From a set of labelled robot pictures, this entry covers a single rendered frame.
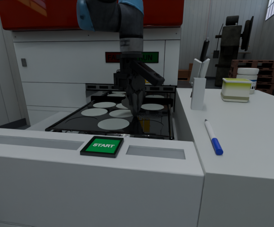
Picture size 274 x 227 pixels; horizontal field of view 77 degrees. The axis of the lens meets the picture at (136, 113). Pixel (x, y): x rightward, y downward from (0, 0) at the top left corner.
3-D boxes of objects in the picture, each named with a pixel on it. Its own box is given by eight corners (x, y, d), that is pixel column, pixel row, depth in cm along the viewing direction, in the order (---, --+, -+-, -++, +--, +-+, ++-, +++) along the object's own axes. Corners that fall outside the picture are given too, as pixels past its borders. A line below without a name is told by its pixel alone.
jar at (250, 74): (231, 90, 73) (235, 67, 70) (249, 91, 72) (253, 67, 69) (237, 93, 67) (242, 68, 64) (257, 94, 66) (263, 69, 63)
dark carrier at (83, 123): (95, 101, 84) (95, 100, 84) (167, 104, 79) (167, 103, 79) (52, 129, 52) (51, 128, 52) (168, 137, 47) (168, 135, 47)
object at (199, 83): (186, 104, 52) (191, 58, 48) (200, 104, 52) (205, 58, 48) (189, 110, 47) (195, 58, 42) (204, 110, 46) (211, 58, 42)
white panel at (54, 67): (30, 108, 99) (15, 32, 87) (174, 115, 87) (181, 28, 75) (26, 110, 96) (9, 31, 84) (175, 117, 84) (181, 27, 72)
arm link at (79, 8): (76, -25, 41) (120, -17, 45) (75, 15, 51) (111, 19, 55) (82, 0, 39) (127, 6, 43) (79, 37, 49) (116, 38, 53)
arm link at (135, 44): (147, 39, 55) (132, 37, 49) (147, 54, 57) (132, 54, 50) (129, 40, 59) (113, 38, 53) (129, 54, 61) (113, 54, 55)
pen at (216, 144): (203, 117, 38) (216, 148, 25) (208, 117, 38) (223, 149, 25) (203, 121, 38) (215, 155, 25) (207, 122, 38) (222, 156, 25)
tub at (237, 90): (219, 96, 62) (222, 77, 60) (243, 98, 60) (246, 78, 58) (222, 101, 56) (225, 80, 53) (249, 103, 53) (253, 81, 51)
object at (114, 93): (88, 107, 91) (86, 89, 88) (173, 111, 84) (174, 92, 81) (87, 108, 89) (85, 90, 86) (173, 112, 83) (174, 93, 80)
